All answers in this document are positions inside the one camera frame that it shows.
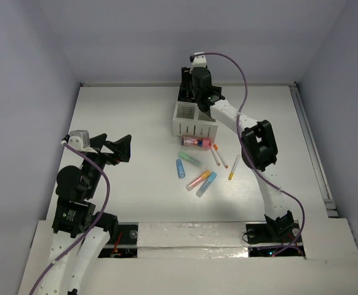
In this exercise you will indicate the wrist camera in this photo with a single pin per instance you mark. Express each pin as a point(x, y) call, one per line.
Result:
point(198, 60)
point(77, 139)

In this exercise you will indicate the yellow white pen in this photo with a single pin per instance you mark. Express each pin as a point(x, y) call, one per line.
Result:
point(234, 166)

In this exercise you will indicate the foil covered front board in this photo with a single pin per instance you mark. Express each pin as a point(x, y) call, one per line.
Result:
point(191, 240)

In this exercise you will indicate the back wall rail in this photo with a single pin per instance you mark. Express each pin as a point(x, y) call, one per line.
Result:
point(176, 84)

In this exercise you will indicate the orange tipped white pen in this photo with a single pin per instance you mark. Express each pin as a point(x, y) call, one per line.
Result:
point(222, 159)

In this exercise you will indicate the pink capped tube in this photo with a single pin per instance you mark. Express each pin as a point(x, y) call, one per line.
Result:
point(196, 142)

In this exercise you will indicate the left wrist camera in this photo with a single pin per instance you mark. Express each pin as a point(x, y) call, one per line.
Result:
point(77, 139)

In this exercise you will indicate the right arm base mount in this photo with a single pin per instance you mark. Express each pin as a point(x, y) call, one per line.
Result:
point(262, 243)

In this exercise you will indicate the right aluminium rail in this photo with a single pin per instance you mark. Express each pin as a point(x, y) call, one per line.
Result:
point(326, 194)

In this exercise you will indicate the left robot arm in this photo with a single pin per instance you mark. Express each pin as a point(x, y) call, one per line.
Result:
point(81, 228)

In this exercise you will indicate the black organizer container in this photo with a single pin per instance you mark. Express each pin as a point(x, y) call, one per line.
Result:
point(204, 94)

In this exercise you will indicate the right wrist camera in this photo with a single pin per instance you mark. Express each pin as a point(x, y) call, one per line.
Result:
point(198, 60)

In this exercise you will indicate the orange pink glue stick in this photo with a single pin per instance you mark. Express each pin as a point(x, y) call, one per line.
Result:
point(199, 179)

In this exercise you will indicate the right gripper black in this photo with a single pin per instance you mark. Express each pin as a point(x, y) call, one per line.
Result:
point(186, 74)

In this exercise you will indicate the white organizer container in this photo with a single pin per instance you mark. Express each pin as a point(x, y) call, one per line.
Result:
point(189, 120)

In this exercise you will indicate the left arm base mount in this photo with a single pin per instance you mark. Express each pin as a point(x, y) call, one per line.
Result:
point(124, 245)

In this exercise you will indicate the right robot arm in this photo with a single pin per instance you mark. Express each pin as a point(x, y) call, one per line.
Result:
point(260, 153)

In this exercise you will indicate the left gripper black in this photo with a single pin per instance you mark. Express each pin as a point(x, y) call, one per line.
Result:
point(104, 154)

